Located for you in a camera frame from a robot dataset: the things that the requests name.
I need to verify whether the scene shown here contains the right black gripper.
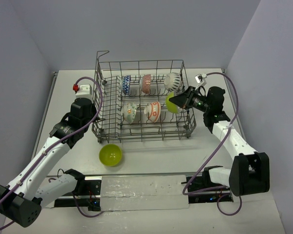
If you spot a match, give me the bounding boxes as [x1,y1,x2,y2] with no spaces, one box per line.
[170,86,211,113]

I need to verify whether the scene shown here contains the white green square bowl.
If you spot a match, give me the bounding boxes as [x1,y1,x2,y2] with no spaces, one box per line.
[165,92,179,114]

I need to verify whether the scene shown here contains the floral leaf pattern bowl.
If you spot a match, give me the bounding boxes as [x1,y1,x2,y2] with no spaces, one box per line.
[164,72,181,91]

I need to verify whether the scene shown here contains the plain white orange-rimmed bowl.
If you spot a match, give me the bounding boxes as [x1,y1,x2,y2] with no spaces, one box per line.
[144,101,161,122]

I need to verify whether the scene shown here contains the red patterned bowl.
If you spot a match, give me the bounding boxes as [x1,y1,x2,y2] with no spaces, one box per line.
[139,74,151,95]

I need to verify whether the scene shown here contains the yellow star pattern bowl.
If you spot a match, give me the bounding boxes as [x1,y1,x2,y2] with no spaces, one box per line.
[121,102,137,124]

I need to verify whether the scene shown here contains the grey wire dish rack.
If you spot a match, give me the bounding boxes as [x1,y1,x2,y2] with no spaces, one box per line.
[92,51,196,143]

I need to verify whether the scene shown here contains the lime green round bowl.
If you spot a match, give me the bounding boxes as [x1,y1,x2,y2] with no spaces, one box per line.
[99,144,123,167]

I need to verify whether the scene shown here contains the blue zigzag bowl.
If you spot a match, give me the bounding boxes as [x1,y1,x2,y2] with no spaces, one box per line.
[121,75,131,96]

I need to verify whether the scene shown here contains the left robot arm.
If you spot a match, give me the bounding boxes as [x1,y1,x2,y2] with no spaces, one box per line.
[0,98,103,228]

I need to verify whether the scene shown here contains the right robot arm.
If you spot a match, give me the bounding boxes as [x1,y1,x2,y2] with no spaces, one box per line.
[169,86,270,196]

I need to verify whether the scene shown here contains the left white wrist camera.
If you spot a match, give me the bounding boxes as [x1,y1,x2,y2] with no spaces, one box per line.
[73,84,92,100]

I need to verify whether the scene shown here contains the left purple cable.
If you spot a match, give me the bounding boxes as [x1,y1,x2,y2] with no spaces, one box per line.
[0,77,104,232]

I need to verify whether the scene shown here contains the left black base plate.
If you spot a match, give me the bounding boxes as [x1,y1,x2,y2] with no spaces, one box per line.
[47,177,102,212]

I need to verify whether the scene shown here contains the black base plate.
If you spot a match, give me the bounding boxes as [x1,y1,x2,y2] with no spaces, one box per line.
[182,174,234,204]
[47,177,102,212]

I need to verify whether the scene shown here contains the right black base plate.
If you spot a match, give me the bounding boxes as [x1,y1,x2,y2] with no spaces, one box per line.
[182,174,234,204]

